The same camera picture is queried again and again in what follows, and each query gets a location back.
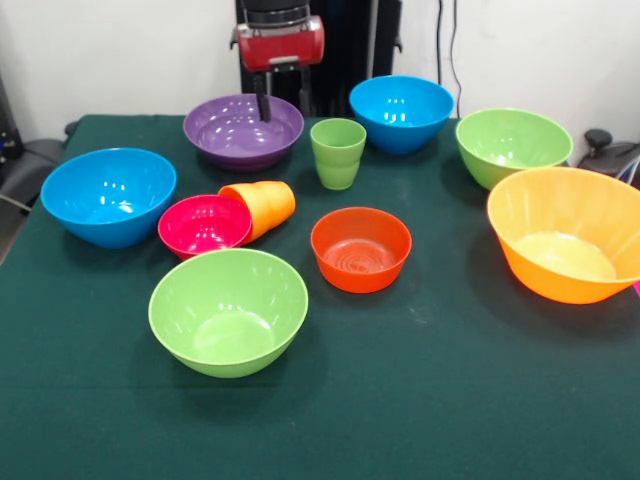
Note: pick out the green plastic cup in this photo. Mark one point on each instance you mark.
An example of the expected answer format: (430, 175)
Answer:
(337, 165)

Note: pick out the pink plastic bowl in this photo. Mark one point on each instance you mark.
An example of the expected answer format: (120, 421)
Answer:
(200, 225)

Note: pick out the dark green table cloth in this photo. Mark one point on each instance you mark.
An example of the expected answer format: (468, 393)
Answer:
(320, 430)

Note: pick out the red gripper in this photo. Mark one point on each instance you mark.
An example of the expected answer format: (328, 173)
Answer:
(280, 47)

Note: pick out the purple plastic bowl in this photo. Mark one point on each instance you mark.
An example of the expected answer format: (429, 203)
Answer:
(235, 135)

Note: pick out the orange plastic cup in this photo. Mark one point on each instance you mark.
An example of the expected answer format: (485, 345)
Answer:
(270, 205)

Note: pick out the red-orange plastic bowl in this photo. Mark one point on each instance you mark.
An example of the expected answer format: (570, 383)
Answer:
(360, 275)

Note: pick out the dark grey chair base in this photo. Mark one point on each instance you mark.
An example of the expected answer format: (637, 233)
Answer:
(607, 155)
(30, 165)

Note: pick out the blue plastic bowl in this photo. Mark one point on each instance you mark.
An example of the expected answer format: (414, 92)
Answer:
(400, 115)
(107, 200)

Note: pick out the large orange plastic bowl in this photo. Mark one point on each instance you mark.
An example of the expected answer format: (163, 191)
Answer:
(565, 240)

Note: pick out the green plastic bowl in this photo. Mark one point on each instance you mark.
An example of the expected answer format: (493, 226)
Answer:
(227, 320)
(512, 142)

